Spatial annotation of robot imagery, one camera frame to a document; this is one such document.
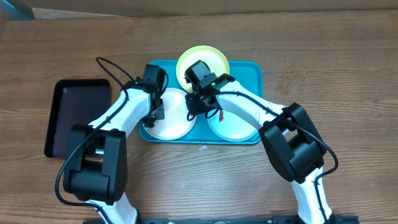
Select teal plastic tray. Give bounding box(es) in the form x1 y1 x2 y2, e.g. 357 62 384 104
138 59 264 146

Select black water tray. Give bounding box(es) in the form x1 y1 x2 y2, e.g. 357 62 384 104
44 79 111 158

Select white plate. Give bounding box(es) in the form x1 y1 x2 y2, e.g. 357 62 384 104
139 88 196 141

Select light blue plate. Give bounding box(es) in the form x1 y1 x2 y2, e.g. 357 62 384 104
207 110 258 142

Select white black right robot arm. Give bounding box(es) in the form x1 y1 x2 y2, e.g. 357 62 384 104
184 73 335 223

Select yellow-green plate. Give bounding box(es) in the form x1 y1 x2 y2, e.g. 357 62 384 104
176 45 229 93

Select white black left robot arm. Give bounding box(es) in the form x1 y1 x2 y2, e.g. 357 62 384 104
55 78 169 223

